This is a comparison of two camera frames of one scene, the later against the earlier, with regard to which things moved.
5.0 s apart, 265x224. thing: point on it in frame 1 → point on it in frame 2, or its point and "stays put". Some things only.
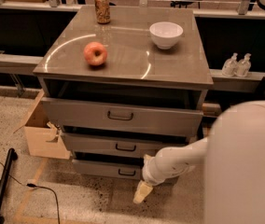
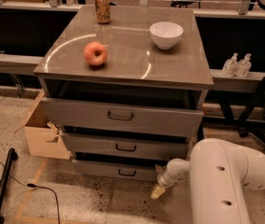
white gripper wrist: (149, 171) → (162, 180)
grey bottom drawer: (116, 169) stays put
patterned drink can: (103, 7) stays put
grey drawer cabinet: (119, 83) stays put
